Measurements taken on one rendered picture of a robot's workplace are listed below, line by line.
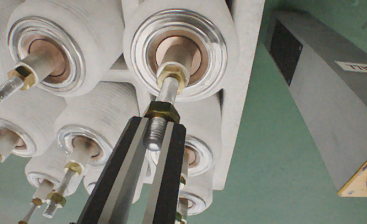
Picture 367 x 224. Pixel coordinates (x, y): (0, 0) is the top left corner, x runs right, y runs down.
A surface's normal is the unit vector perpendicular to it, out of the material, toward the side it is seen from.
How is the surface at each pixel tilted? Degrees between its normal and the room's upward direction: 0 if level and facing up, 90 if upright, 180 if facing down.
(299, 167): 0
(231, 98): 0
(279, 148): 0
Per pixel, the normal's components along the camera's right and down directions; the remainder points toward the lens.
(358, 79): 0.00, -0.77
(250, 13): -0.11, 0.63
